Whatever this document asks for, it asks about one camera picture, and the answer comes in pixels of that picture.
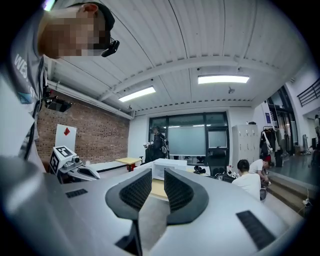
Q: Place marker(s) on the wooden steps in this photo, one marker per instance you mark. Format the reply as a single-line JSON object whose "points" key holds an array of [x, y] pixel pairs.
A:
{"points": [[287, 192]]}

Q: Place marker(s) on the white microwave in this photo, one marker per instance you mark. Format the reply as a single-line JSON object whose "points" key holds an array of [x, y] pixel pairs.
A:
{"points": [[172, 163]]}

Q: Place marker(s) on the white lockers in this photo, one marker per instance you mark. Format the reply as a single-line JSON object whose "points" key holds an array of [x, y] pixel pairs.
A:
{"points": [[246, 145]]}

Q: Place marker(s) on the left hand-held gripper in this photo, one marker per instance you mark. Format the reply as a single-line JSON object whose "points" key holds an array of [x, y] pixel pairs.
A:
{"points": [[62, 157]]}

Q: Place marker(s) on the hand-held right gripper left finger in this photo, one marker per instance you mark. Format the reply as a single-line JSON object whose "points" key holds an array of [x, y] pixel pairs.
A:
{"points": [[95, 212]]}

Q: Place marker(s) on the red box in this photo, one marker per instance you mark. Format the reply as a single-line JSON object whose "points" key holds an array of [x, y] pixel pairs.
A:
{"points": [[131, 167]]}

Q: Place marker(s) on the black mesh office chair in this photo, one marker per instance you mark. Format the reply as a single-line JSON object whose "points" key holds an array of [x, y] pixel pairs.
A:
{"points": [[217, 161]]}

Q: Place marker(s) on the black headset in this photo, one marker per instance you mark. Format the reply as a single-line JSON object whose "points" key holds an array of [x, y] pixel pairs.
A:
{"points": [[200, 170]]}

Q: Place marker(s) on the large wooden table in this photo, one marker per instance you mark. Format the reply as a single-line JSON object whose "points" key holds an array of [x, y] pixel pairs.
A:
{"points": [[158, 188]]}

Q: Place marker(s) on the clothes rack with coats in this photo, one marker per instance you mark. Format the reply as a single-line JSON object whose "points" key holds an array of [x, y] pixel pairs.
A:
{"points": [[271, 145]]}

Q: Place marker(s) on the blue wall sign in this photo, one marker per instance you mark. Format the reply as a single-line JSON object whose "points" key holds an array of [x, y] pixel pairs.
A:
{"points": [[267, 118]]}

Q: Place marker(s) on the black ceiling mounted device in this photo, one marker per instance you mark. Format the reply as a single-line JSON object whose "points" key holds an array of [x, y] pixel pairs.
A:
{"points": [[58, 105]]}

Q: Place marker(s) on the black framed window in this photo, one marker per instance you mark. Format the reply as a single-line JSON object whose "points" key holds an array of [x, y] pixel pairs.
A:
{"points": [[186, 140]]}

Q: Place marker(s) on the person's torso in grey shirt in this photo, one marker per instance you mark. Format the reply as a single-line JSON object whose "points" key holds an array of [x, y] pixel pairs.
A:
{"points": [[17, 87]]}

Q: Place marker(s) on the grey cylinder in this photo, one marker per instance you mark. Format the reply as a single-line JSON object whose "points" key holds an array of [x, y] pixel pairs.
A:
{"points": [[305, 142]]}

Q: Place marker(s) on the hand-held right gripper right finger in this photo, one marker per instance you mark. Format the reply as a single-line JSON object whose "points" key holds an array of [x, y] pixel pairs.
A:
{"points": [[212, 225]]}

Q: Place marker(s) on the small wooden table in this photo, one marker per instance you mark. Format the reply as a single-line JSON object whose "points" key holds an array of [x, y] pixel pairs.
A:
{"points": [[128, 160]]}

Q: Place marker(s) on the white board with red diamond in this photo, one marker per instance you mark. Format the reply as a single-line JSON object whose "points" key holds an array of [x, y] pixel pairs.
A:
{"points": [[65, 142]]}

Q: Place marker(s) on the black balcony railing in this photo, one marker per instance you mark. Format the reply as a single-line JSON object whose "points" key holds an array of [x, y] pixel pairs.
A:
{"points": [[310, 92]]}

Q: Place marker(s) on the person's head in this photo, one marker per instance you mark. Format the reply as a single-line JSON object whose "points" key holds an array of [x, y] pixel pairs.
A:
{"points": [[72, 32]]}

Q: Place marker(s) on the long ceiling light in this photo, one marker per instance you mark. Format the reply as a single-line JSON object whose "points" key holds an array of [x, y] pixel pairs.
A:
{"points": [[137, 93], [49, 5], [223, 79]]}

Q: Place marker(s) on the black head-mounted camera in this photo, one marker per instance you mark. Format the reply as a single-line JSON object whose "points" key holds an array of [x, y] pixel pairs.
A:
{"points": [[111, 48]]}

